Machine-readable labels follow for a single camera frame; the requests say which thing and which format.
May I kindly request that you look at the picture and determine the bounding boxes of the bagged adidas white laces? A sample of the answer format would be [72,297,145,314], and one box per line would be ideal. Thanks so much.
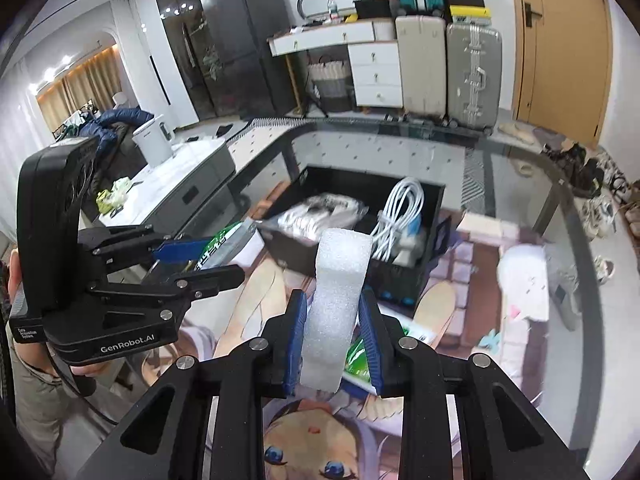
[272,193,368,243]

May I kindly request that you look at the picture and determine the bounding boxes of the white foam roll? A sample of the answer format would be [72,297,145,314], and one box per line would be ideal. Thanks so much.
[299,229,372,393]

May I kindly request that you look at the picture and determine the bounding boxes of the white cable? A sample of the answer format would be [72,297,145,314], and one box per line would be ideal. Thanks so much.
[369,176,426,264]

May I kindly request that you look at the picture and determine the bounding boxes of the green white cotton pack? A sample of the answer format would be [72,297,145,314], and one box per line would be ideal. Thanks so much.
[194,218,257,271]

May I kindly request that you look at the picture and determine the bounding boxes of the white plush toy blue ear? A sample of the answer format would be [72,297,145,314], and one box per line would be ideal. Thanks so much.
[393,217,426,268]

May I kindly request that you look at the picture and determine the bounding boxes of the person's left hand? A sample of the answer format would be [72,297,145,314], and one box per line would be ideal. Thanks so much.
[5,251,109,378]

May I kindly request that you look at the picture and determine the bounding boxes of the grey white side cabinet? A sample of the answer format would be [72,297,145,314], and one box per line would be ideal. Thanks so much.
[96,138,235,234]

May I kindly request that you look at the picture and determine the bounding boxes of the white kettle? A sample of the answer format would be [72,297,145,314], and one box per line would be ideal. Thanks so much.
[132,115,174,167]

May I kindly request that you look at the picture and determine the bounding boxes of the blue puffer jacket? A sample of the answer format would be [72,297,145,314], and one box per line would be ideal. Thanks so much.
[79,107,154,160]

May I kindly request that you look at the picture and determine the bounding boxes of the anime printed table mat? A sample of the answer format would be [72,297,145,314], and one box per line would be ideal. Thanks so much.
[139,179,557,480]

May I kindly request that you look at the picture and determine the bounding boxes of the black storage box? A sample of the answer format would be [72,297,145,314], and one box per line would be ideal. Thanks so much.
[258,166,451,312]

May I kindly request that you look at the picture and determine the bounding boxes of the striped laundry basket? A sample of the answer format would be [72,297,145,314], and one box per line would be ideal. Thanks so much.
[308,61,354,113]

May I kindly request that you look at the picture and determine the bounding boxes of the black refrigerator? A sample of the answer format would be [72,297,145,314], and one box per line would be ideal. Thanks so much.
[201,0,296,117]

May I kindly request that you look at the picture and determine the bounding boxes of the white drawer desk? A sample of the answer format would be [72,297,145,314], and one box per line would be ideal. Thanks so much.
[268,18,404,108]

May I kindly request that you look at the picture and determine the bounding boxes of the plastic water bottle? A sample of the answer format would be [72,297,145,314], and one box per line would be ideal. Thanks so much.
[326,0,340,23]

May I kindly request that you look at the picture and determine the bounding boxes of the beige suitcase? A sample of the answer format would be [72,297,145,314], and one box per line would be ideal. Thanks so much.
[395,15,447,119]

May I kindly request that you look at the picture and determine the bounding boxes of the silver suitcase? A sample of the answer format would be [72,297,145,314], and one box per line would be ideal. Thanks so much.
[446,24,502,136]

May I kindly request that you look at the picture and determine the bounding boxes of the wooden door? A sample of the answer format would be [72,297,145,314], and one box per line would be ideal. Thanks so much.
[512,0,613,148]

